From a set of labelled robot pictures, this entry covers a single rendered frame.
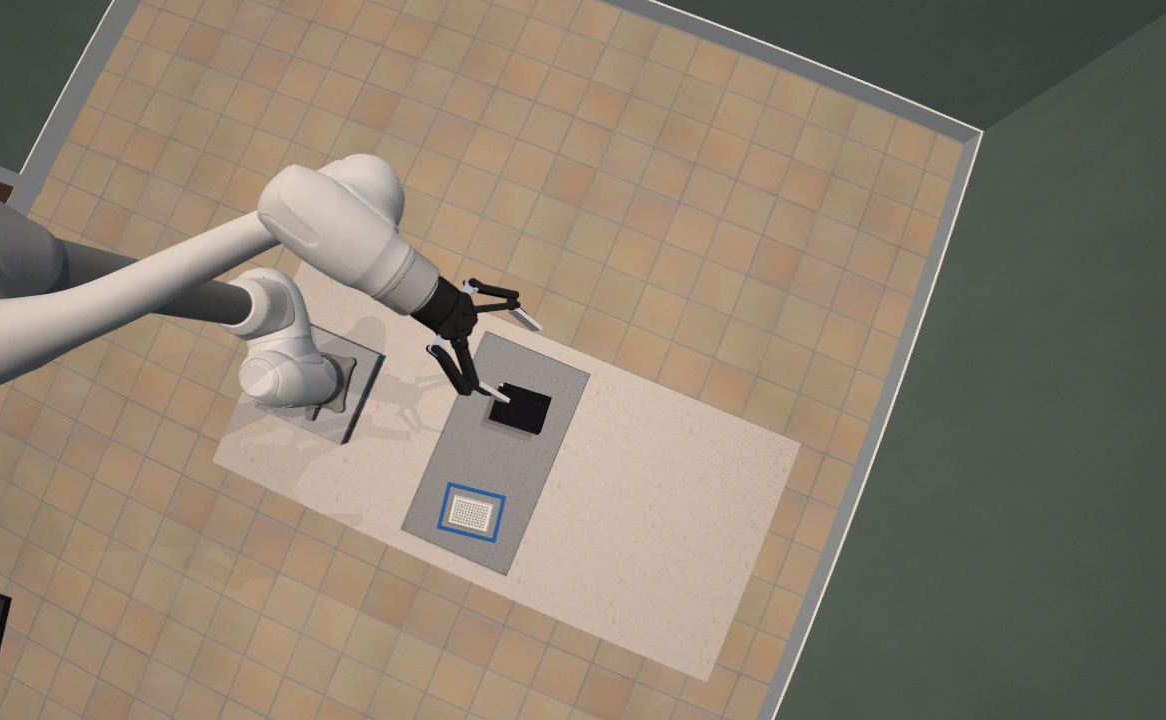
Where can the blue tape outline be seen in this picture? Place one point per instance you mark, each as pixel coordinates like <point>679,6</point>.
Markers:
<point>449,485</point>

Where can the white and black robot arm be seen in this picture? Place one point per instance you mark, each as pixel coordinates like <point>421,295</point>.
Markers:
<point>345,230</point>

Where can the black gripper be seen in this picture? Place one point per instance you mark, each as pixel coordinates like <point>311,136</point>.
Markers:
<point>459,325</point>

